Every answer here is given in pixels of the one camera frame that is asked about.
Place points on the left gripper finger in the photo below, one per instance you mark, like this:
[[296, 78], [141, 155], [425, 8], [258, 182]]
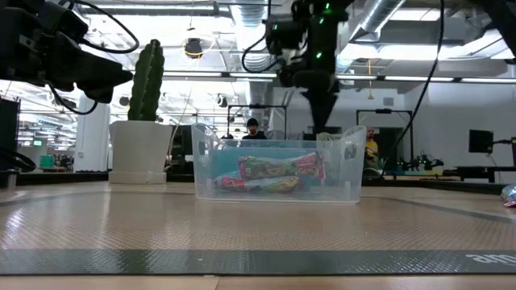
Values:
[[96, 74], [98, 96]]

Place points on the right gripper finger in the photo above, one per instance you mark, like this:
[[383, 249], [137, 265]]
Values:
[[322, 108]]

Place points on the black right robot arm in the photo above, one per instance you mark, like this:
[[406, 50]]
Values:
[[322, 36]]

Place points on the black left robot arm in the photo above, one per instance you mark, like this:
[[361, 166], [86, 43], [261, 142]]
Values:
[[8, 133]]

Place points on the white pillar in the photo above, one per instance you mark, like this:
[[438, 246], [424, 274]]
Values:
[[92, 133]]

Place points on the yellow hanging pendant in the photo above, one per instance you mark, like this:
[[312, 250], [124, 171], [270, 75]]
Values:
[[370, 96]]

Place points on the green cactus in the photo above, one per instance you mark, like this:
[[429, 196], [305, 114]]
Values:
[[147, 80]]

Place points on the person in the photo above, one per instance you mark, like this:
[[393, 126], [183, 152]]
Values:
[[253, 131], [371, 147]]

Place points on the white plant pot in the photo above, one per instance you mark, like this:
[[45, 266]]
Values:
[[139, 147]]

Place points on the clear plastic bin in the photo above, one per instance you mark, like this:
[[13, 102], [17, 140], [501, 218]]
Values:
[[342, 181]]

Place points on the black-edged textured table mat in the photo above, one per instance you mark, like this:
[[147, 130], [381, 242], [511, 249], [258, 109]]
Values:
[[282, 229]]

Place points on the black monitor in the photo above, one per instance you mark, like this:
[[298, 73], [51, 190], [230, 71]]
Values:
[[480, 142]]

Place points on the dark desk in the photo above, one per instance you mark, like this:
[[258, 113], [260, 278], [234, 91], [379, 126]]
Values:
[[483, 170]]

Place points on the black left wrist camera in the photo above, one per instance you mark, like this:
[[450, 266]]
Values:
[[60, 20]]

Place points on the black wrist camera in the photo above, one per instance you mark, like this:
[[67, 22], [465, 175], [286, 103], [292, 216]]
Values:
[[286, 36], [60, 20]]

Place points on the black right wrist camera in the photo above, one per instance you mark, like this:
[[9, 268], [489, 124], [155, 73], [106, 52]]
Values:
[[286, 36]]

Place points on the black frame stand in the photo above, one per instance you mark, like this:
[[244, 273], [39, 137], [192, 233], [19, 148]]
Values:
[[258, 106], [383, 111]]

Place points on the silver ribbed air duct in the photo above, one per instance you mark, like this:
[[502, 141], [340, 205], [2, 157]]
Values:
[[379, 16], [252, 56]]

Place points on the black ceiling camera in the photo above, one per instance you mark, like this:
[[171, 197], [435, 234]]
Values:
[[194, 48]]

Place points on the grey metal post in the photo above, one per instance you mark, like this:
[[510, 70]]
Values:
[[12, 179]]

